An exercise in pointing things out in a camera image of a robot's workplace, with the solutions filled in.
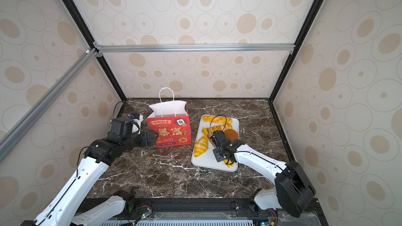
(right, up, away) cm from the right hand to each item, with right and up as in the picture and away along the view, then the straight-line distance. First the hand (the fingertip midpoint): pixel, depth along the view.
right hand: (221, 153), depth 86 cm
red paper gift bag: (-26, +19, -7) cm, 33 cm away
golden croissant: (-11, +3, +4) cm, 12 cm away
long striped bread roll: (-7, +11, +8) cm, 15 cm away
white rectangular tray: (-8, -5, +6) cm, 11 cm away
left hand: (-33, +13, -13) cm, 38 cm away
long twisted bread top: (0, +18, +19) cm, 26 cm away
